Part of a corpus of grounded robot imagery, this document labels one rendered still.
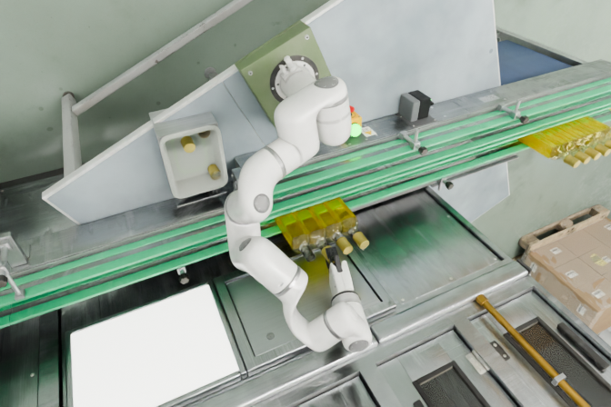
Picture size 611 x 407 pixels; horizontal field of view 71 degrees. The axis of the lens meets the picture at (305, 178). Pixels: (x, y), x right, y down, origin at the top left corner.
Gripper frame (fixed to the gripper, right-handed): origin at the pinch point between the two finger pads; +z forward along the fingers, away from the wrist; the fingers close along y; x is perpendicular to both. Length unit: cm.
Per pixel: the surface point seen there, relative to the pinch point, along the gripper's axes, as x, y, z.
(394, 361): -11.8, -16.8, -25.5
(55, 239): 79, 6, 18
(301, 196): 5.0, 6.2, 22.1
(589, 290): -279, -239, 116
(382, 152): -24.9, 13.0, 31.3
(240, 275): 27.7, -11.9, 8.8
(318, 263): 2.0, -12.7, 9.6
